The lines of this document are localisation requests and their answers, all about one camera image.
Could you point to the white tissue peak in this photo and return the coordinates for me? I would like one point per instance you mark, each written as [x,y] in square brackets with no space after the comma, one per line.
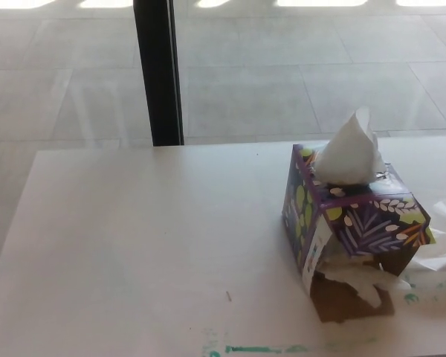
[349,156]

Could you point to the purple floral tissue box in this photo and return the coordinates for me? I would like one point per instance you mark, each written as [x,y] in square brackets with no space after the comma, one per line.
[368,227]

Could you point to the crumpled white tissues bunch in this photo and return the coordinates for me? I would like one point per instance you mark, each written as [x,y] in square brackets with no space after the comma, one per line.
[360,282]

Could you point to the black window frame post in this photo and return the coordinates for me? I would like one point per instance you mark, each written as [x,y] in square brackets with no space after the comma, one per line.
[156,74]

